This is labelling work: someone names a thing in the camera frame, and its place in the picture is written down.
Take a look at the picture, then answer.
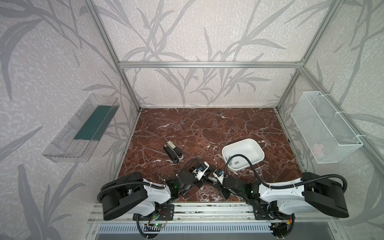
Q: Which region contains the beige stapler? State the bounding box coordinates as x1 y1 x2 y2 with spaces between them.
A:
167 141 184 160

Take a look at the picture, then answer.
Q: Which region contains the black stapler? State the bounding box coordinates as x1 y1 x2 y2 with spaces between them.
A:
163 145 179 164
205 172 219 185

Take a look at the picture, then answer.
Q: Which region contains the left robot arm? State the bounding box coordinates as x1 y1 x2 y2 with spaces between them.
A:
97 167 206 221

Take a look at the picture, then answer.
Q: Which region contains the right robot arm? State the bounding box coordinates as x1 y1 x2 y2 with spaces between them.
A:
214 170 349 220

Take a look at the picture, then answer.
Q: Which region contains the white oval tray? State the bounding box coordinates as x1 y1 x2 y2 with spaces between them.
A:
222 139 265 172

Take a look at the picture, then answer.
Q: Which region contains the aluminium front rail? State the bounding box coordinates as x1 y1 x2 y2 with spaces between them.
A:
86 201 340 224

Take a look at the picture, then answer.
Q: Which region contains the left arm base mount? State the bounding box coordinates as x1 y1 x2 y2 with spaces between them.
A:
133 204 175 221

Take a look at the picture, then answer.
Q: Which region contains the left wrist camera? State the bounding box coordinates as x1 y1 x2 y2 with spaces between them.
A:
193 162 210 181

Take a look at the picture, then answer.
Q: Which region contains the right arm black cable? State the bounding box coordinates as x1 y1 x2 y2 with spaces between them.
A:
224 153 349 194

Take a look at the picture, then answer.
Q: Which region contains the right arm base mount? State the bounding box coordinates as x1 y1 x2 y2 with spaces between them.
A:
253 201 296 221

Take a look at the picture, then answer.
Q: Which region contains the white wire basket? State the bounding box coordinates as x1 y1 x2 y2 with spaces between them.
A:
291 91 364 164

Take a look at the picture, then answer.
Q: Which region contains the clear plastic wall bin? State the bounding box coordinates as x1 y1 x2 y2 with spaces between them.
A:
43 94 120 163

